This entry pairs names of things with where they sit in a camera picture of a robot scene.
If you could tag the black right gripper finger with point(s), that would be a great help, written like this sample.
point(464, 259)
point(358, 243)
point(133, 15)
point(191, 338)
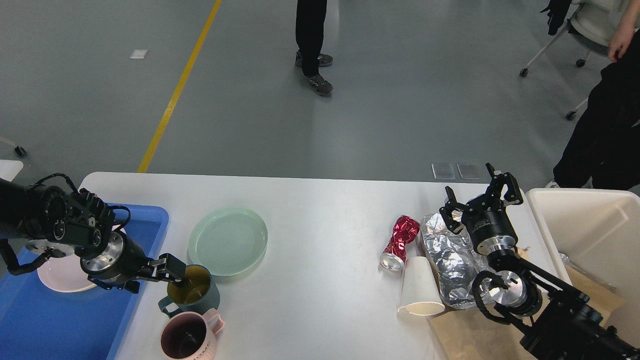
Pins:
point(446, 211)
point(503, 188)

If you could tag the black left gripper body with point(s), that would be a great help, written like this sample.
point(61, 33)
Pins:
point(130, 258)

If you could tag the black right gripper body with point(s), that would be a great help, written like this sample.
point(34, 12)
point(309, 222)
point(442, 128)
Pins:
point(489, 226)

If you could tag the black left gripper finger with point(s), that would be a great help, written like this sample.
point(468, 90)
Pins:
point(120, 282)
point(166, 268)

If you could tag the teal mug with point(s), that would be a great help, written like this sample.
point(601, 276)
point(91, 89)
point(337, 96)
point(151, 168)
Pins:
point(196, 293)

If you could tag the mint green plate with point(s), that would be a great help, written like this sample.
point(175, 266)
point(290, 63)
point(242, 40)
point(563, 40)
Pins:
point(229, 241)

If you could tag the pink HOME mug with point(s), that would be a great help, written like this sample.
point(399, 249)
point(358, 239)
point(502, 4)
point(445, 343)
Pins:
point(192, 336)

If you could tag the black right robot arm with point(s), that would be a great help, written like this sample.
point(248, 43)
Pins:
point(555, 318)

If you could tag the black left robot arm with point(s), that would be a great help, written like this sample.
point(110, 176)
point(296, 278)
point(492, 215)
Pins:
point(40, 222)

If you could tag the clear floor plate left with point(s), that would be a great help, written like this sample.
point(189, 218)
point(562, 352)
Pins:
point(443, 171)

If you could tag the clear floor plate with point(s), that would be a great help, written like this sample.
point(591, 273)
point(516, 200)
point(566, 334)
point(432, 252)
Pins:
point(443, 171)
point(469, 170)

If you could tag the crushed red can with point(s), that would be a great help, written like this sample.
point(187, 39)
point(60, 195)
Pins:
point(404, 232)

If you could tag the clear floor plate right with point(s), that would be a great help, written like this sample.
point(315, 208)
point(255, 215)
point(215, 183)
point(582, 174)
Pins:
point(469, 170)

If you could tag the crumpled aluminium foil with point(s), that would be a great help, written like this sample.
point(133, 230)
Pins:
point(456, 263)

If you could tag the pink plate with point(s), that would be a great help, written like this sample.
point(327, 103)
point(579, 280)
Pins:
point(66, 275)

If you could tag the white paper cup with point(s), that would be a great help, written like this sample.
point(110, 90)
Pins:
point(419, 294)

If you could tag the beige plastic bin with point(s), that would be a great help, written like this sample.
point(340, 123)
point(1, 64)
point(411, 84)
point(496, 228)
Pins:
point(594, 237)

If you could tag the person in white sneakers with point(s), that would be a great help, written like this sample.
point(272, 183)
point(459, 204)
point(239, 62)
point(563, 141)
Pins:
point(603, 149)

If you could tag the brown paper bag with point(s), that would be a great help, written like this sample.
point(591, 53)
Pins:
point(468, 335)

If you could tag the white side table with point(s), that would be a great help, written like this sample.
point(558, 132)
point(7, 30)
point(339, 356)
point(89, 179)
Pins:
point(9, 169)

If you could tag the chair caster at left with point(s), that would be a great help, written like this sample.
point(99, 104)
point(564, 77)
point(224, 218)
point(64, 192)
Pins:
point(18, 150)

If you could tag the white office chair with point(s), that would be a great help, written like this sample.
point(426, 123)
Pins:
point(592, 24)

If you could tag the black garment on chair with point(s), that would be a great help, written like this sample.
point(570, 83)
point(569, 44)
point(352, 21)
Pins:
point(556, 10)

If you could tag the person in dark sneakers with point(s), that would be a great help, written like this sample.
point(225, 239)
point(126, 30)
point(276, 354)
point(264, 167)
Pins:
point(310, 18)

